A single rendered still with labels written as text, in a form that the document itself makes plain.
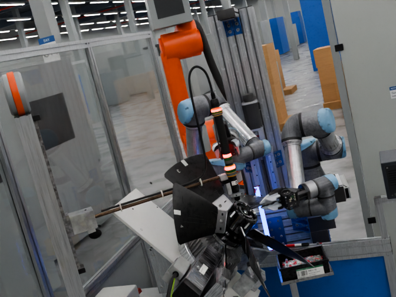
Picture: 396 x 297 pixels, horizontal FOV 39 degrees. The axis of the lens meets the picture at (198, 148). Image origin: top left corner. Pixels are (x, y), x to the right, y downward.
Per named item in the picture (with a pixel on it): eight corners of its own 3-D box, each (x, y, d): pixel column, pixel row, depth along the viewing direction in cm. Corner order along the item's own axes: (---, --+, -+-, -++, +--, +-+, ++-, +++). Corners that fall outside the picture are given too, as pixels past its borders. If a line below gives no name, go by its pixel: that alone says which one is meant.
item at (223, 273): (226, 285, 198) (217, 280, 197) (226, 275, 203) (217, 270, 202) (230, 280, 197) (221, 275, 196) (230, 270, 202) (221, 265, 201)
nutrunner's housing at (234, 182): (234, 202, 226) (209, 93, 217) (231, 200, 229) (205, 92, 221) (243, 199, 227) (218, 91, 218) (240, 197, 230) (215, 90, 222)
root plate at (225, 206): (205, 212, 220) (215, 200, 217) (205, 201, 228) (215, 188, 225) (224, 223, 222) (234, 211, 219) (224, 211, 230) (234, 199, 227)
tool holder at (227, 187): (227, 200, 223) (221, 177, 221) (221, 196, 230) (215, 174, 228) (247, 193, 225) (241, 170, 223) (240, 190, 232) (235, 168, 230)
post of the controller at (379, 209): (381, 239, 250) (373, 198, 246) (381, 236, 253) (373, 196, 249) (388, 238, 249) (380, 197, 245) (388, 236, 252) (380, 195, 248)
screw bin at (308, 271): (282, 284, 241) (279, 269, 240) (279, 268, 258) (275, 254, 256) (332, 274, 239) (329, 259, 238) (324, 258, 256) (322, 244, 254)
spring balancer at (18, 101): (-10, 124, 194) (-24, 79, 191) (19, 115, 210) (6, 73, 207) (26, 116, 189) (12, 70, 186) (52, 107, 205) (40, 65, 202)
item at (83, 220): (71, 237, 206) (65, 216, 204) (70, 233, 212) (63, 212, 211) (98, 229, 209) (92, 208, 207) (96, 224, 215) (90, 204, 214)
